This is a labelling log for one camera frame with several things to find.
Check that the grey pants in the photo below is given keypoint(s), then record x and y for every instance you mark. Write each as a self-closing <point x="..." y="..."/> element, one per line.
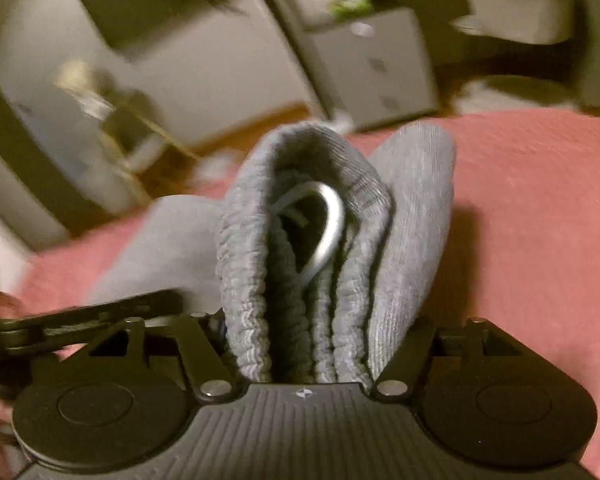
<point x="405" y="240"/>

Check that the gold-legged side table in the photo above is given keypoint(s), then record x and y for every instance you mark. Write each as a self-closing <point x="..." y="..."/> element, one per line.
<point x="130" y="125"/>

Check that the vase of white flowers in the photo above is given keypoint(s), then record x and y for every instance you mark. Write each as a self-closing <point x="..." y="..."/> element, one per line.
<point x="82" y="87"/>

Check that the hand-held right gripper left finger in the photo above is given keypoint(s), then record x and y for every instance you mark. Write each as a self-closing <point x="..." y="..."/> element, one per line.
<point x="200" y="347"/>

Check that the green packet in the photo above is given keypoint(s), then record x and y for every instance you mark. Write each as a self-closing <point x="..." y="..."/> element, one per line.
<point x="351" y="7"/>

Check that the white fluffy chair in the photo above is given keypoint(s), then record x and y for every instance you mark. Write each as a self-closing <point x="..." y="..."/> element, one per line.
<point x="522" y="2"/>

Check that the dark wardrobe panel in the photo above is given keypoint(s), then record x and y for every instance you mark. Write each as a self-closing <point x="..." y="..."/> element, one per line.
<point x="25" y="165"/>

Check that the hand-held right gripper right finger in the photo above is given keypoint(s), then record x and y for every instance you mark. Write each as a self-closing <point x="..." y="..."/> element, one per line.
<point x="405" y="355"/>

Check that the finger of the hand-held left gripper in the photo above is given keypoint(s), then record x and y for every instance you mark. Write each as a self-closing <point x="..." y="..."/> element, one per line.
<point x="105" y="312"/>

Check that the white drawer cabinet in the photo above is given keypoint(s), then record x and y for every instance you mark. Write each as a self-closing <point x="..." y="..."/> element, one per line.
<point x="375" y="67"/>

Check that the pale round rug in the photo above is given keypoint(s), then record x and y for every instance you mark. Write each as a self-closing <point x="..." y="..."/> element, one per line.
<point x="517" y="95"/>

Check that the dark wall television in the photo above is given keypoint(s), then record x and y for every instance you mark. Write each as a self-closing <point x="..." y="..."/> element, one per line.
<point x="155" y="2"/>

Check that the pink ribbed bedspread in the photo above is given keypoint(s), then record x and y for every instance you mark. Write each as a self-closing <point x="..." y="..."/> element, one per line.
<point x="535" y="220"/>

